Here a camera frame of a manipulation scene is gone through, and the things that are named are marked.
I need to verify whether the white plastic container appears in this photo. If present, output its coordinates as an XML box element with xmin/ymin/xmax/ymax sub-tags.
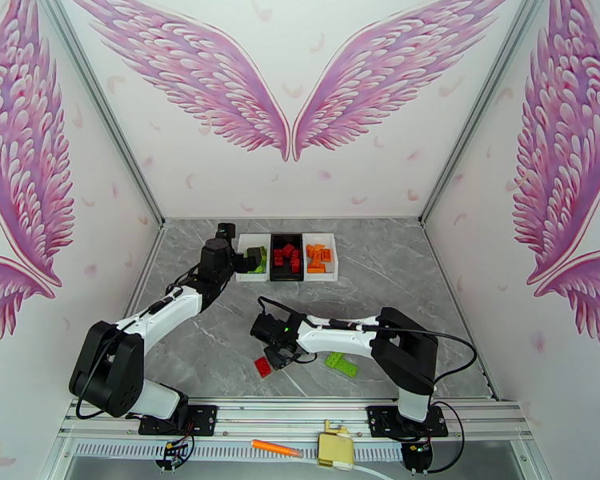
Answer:
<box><xmin>235</xmin><ymin>234</ymin><xmax>271</xmax><ymax>284</ymax></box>
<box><xmin>303</xmin><ymin>233</ymin><xmax>339</xmax><ymax>284</ymax></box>

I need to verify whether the black plastic container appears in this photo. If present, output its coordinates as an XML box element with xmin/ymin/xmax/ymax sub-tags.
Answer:
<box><xmin>270</xmin><ymin>234</ymin><xmax>306</xmax><ymax>284</ymax></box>

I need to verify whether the orange marker pen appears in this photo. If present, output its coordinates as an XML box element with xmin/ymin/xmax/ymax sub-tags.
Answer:
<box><xmin>250</xmin><ymin>438</ymin><xmax>304</xmax><ymax>458</ymax></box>

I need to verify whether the beige plastic device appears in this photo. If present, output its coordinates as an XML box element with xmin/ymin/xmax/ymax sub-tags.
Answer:
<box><xmin>317</xmin><ymin>419</ymin><xmax>355</xmax><ymax>470</ymax></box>

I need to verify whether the small black electronics box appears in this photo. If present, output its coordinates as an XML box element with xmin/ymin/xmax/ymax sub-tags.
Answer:
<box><xmin>401</xmin><ymin>439</ymin><xmax>434</xmax><ymax>476</ymax></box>

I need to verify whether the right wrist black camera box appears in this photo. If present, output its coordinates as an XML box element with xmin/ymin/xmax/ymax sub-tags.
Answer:
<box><xmin>250</xmin><ymin>313</ymin><xmax>284</xmax><ymax>346</ymax></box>

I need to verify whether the aluminium rail frame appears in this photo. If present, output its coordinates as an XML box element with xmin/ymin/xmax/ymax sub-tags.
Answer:
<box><xmin>54</xmin><ymin>397</ymin><xmax>536</xmax><ymax>447</ymax></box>

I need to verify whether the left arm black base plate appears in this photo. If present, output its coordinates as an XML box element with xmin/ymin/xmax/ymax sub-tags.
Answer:
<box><xmin>138</xmin><ymin>403</ymin><xmax>219</xmax><ymax>438</ymax></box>

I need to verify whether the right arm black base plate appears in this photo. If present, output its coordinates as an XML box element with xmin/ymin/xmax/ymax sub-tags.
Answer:
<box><xmin>366</xmin><ymin>404</ymin><xmax>450</xmax><ymax>439</ymax></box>

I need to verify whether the white perforated cable duct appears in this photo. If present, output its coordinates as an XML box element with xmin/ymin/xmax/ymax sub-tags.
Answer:
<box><xmin>72</xmin><ymin>442</ymin><xmax>406</xmax><ymax>463</ymax></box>

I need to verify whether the small circuit board with wires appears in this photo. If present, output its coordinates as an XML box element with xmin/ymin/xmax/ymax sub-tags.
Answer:
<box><xmin>154</xmin><ymin>435</ymin><xmax>197</xmax><ymax>474</ymax></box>

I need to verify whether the right base black cable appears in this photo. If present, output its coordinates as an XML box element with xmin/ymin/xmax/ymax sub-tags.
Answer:
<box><xmin>429</xmin><ymin>399</ymin><xmax>467</xmax><ymax>476</ymax></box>

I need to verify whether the aluminium corner post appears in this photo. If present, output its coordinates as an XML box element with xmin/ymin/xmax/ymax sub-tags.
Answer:
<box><xmin>35</xmin><ymin>0</ymin><xmax>167</xmax><ymax>229</ymax></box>
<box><xmin>418</xmin><ymin>0</ymin><xmax>552</xmax><ymax>229</ymax></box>

